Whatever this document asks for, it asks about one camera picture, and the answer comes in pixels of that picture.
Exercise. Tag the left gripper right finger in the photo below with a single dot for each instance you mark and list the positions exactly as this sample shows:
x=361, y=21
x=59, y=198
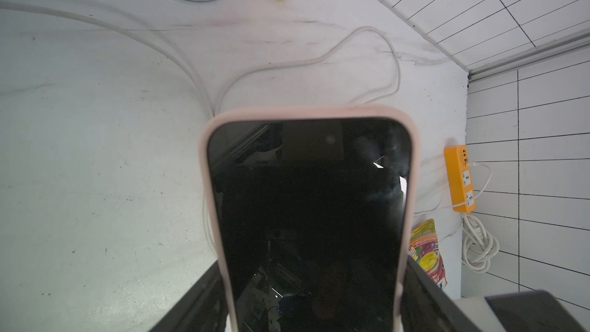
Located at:
x=426, y=307

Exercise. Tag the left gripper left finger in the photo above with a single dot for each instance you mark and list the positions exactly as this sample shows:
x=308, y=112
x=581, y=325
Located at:
x=202, y=309

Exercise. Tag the black phone pink case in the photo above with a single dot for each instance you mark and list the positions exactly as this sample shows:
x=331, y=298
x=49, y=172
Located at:
x=311, y=211

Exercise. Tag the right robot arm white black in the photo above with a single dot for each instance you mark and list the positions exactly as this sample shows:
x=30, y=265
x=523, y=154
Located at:
x=527, y=311

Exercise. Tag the candy snack bag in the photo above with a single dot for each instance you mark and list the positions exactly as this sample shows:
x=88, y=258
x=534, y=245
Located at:
x=424, y=249

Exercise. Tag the orange power strip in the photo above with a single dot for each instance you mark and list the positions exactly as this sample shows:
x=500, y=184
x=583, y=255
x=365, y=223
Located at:
x=460, y=179

